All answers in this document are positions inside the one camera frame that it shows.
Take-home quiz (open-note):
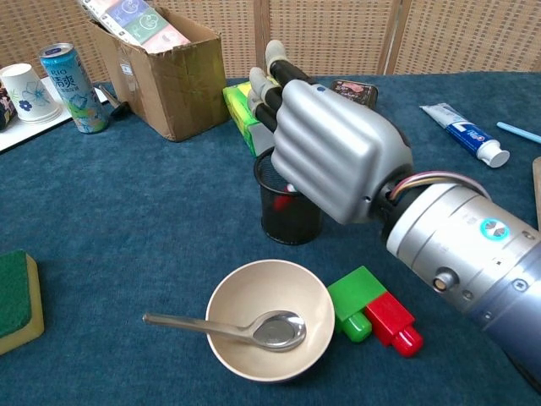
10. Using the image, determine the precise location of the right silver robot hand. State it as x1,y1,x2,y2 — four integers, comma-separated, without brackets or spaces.
248,38,415,226

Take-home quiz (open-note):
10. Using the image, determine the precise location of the red capped white marker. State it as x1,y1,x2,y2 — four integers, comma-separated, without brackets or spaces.
272,182,302,213

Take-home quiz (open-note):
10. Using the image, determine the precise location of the black round cup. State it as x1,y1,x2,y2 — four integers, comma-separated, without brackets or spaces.
253,145,325,247

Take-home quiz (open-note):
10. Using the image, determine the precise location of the black rectangular food tin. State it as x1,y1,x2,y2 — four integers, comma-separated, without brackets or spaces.
329,79,379,109

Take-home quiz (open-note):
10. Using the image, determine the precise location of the green tissue box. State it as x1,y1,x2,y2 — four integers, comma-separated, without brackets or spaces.
222,81,284,157

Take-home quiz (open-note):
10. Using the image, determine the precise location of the white blue toothpaste tube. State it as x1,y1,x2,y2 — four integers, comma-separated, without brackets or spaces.
419,102,511,169

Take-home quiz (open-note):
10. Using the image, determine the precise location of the green toy block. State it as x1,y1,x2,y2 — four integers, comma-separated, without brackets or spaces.
327,265,388,343

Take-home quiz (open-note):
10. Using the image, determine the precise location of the wicker folding screen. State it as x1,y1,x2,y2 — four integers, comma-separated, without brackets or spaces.
0,0,541,81

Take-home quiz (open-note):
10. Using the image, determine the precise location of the beige bowl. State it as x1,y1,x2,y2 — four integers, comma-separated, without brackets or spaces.
205,259,336,384

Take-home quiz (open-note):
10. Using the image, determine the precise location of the brown cardboard box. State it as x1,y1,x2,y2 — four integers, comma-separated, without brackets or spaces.
86,6,232,143

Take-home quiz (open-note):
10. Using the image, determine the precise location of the red toy block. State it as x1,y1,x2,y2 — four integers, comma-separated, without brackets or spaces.
363,291,424,359

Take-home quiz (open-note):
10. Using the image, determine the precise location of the light blue toothbrush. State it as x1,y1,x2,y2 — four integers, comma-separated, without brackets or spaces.
496,121,541,145

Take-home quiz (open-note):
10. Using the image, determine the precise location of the metal spoon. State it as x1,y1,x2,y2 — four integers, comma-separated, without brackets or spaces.
142,310,308,353

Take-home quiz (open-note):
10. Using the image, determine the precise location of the grey metal utensil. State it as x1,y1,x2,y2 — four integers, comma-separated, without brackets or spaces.
97,84,130,119

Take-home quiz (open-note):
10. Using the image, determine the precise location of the pastel tissue multipack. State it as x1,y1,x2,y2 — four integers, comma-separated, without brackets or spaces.
78,0,191,54

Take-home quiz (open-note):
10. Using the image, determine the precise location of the light blue drink can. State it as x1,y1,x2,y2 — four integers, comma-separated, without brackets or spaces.
39,41,110,134

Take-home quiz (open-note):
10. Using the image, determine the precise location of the white cup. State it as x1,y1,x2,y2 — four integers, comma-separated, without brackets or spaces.
0,63,63,124

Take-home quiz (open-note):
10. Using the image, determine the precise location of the white flat board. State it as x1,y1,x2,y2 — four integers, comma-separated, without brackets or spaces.
0,107,75,153

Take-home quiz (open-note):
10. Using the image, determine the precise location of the dark printed snack packet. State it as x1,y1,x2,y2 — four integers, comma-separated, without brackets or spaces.
0,82,18,132

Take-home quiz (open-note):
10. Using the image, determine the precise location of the green scouring sponge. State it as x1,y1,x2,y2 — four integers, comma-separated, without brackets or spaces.
0,249,46,356

